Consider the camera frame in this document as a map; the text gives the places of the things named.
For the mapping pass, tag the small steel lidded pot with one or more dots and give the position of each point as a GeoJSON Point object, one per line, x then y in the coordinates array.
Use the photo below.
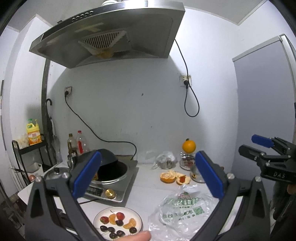
{"type": "Point", "coordinates": [195, 175]}

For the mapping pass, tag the steel pot lid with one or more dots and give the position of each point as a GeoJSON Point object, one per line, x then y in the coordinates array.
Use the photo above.
{"type": "Point", "coordinates": [56, 173]}

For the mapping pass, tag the grey refrigerator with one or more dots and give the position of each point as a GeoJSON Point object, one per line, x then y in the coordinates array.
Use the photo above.
{"type": "Point", "coordinates": [266, 98]}

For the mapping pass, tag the steel range hood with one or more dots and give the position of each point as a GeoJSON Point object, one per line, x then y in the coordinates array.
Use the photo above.
{"type": "Point", "coordinates": [123, 30]}

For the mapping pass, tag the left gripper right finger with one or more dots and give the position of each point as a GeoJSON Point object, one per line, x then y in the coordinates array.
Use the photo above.
{"type": "Point", "coordinates": [252, 219]}

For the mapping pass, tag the small crumpled plastic bag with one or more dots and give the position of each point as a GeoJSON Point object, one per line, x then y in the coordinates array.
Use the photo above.
{"type": "Point", "coordinates": [166, 160]}

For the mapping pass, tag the orange segment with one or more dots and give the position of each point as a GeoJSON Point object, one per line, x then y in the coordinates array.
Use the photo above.
{"type": "Point", "coordinates": [112, 219]}
{"type": "Point", "coordinates": [131, 224]}

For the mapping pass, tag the whole orange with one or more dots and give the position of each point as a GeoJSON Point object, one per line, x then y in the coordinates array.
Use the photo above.
{"type": "Point", "coordinates": [189, 146]}

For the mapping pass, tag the orange peel piece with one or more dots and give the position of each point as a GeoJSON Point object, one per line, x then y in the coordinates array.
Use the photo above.
{"type": "Point", "coordinates": [183, 180]}

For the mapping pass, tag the peeled orange half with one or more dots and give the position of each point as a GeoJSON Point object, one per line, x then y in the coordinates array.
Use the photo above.
{"type": "Point", "coordinates": [168, 177]}

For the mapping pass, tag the dark cherry with stem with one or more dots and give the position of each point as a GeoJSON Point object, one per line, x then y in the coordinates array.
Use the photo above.
{"type": "Point", "coordinates": [119, 222]}

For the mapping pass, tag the oil bottle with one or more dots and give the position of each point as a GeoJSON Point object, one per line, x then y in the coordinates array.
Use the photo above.
{"type": "Point", "coordinates": [71, 144]}

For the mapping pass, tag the red cap sauce bottle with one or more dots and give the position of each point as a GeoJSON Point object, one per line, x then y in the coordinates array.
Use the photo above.
{"type": "Point", "coordinates": [82, 146]}

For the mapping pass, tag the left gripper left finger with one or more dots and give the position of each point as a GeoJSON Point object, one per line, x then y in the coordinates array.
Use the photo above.
{"type": "Point", "coordinates": [43, 222]}

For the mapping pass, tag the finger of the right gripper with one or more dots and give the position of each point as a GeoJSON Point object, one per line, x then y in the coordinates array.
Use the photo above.
{"type": "Point", "coordinates": [252, 154]}
{"type": "Point", "coordinates": [262, 141]}

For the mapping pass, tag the black metal rack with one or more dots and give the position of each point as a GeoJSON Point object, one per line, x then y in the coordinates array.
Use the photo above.
{"type": "Point", "coordinates": [29, 157]}

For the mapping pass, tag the glass fruit container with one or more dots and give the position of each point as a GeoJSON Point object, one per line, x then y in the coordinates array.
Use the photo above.
{"type": "Point", "coordinates": [187, 161]}

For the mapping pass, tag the induction cooker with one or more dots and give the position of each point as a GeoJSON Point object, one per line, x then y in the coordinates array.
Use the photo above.
{"type": "Point", "coordinates": [113, 181]}

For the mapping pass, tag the printed clear plastic bag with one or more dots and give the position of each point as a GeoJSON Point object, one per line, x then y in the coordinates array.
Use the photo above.
{"type": "Point", "coordinates": [181, 214]}

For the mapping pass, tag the black umbrella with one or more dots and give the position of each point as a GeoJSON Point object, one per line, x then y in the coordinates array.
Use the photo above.
{"type": "Point", "coordinates": [55, 144]}

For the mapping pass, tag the white round plate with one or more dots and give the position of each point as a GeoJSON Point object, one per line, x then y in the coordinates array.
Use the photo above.
{"type": "Point", "coordinates": [119, 230]}

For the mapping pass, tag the yellow detergent bottle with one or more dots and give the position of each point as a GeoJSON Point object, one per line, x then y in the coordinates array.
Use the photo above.
{"type": "Point", "coordinates": [33, 132]}

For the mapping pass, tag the red strawberry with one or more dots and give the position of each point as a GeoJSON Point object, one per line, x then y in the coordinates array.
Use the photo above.
{"type": "Point", "coordinates": [104, 220]}
{"type": "Point", "coordinates": [120, 216]}

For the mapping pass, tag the black wok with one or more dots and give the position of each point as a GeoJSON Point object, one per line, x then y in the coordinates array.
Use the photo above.
{"type": "Point", "coordinates": [104, 158]}

